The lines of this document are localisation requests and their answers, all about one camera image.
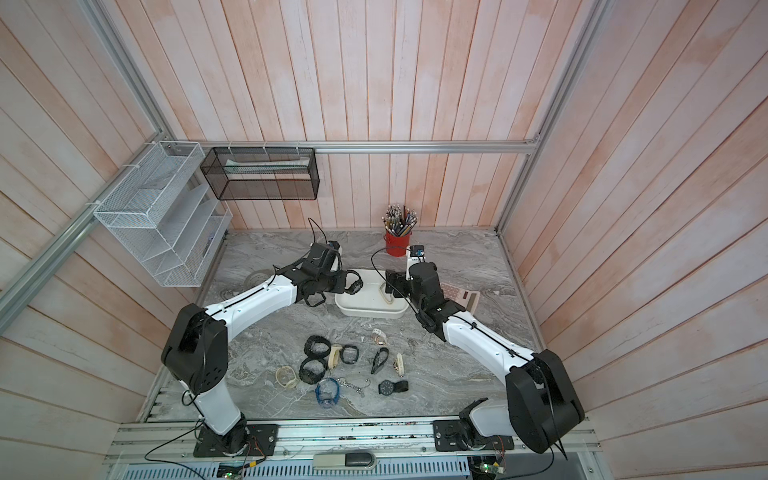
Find rose gold small watch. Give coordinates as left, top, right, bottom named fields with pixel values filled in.
left=372, top=328, right=388, bottom=346

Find black strap watch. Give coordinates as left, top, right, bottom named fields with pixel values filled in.
left=370, top=347, right=390, bottom=375

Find small cream watch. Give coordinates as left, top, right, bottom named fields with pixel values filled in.
left=393, top=353, right=405, bottom=378

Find black round face watch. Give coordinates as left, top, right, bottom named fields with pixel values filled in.
left=378, top=380, right=409, bottom=396

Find cream band watch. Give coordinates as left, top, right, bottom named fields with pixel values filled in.
left=275, top=365, right=299, bottom=389

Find gold beige watch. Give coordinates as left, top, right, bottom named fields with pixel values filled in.
left=380, top=283, right=394, bottom=305

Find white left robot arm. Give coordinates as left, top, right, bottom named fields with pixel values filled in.
left=161, top=266, right=350, bottom=456

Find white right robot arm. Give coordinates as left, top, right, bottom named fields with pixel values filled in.
left=385, top=262, right=586, bottom=454

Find white storage box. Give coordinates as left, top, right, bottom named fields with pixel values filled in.
left=335, top=269, right=410, bottom=319

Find blue transparent watch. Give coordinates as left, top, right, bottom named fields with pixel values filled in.
left=314, top=378, right=341, bottom=408

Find red pen cup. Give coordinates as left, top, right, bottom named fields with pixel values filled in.
left=384, top=231, right=411, bottom=257

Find clear tape roll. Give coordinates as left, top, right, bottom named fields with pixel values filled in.
left=242, top=270, right=274, bottom=292

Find pens in cup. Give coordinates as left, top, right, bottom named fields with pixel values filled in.
left=382, top=204, right=419, bottom=237

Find black square smartwatch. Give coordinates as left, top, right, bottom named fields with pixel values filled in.
left=340, top=344, right=360, bottom=365

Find black mesh basket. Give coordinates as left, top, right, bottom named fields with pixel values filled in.
left=201, top=146, right=320, bottom=201

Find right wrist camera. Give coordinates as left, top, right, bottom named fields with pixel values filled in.
left=406, top=244, right=425, bottom=279

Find beige strap watch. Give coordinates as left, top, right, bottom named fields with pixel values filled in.
left=327, top=344, right=343, bottom=370

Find silver chain bracelet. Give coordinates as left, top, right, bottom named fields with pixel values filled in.
left=335, top=376, right=372, bottom=398

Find white wire mesh shelf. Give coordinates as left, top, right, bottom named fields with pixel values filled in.
left=95, top=141, right=232, bottom=288

